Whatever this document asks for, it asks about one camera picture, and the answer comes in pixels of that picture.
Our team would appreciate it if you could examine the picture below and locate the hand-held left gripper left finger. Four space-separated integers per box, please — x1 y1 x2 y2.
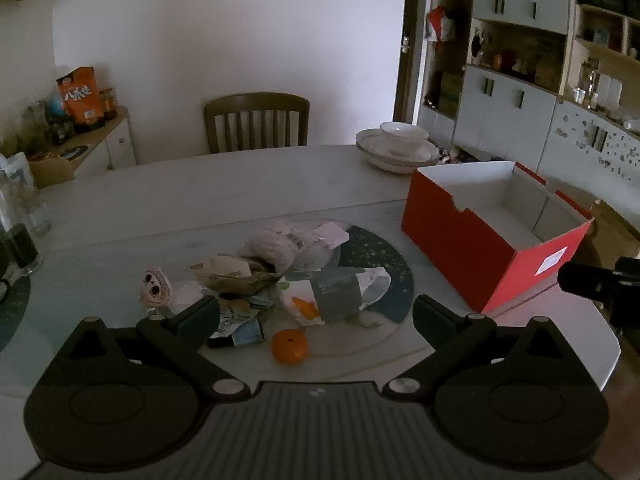
62 296 251 403

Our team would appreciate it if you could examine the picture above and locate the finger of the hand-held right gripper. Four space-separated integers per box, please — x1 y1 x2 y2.
558 260 618 297

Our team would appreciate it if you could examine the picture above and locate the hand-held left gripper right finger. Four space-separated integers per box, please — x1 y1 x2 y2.
382 294 571 403

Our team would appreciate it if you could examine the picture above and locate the printed packet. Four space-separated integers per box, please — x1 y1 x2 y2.
215 297 273 337

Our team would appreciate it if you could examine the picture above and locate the small blue packet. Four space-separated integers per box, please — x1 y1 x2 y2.
207 317 266 350

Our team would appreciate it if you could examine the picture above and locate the brown paper wrapper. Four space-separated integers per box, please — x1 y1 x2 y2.
192 255 281 293

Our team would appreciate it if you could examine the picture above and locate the small packet with cartoon eyes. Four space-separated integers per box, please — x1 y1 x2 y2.
139 267 174 311

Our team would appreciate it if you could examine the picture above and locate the red cardboard box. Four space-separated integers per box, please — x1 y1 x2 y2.
401 161 596 313

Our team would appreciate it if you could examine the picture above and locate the mandarin orange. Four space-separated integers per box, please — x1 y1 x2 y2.
271 329 309 364

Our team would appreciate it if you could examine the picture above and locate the white pouch with grey band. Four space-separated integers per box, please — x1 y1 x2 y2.
276 266 392 328

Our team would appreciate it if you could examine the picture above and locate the clear plastic bag with label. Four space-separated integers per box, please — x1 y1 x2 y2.
237 218 333 273

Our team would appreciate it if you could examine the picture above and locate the white marble desktop table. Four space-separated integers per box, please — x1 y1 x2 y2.
0 144 623 480

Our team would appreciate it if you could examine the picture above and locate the clear crumpled plastic wrapper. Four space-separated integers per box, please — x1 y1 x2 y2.
170 280 207 312

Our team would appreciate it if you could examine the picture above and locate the pink paper card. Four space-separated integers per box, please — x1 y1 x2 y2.
312 222 350 249

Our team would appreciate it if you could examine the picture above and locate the white gold-rimmed plate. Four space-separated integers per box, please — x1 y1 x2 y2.
356 128 441 163
362 147 440 175

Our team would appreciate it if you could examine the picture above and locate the white bowl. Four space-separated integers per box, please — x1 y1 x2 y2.
379 121 430 157

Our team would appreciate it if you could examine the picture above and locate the white sideboard cabinet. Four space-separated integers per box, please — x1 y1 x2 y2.
30 107 137 188

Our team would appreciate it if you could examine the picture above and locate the dark glass cup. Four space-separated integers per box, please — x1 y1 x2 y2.
0 175 45 276

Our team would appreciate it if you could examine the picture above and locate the clear glass cup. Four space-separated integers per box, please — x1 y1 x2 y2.
22 187 53 236

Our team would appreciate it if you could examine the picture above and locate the tall glass jar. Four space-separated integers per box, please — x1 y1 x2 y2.
580 58 601 108

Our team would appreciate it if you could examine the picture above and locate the brown cardboard box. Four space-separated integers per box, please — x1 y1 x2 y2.
27 144 93 188

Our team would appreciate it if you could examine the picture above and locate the brown wooden chair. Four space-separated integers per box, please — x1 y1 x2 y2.
203 92 311 155

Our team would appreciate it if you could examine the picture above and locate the dark sauce jar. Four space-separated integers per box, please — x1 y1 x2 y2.
99 87 119 120

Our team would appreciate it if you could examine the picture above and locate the dark wooden door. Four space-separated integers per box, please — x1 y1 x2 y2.
394 0 437 126

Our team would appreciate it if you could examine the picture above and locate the orange snack bag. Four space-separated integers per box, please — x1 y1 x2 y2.
56 66 105 133

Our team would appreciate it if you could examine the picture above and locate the red gift bag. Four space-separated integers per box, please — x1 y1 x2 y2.
426 6 457 42

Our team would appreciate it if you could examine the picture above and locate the white wall cabinet unit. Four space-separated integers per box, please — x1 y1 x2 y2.
415 0 640 221

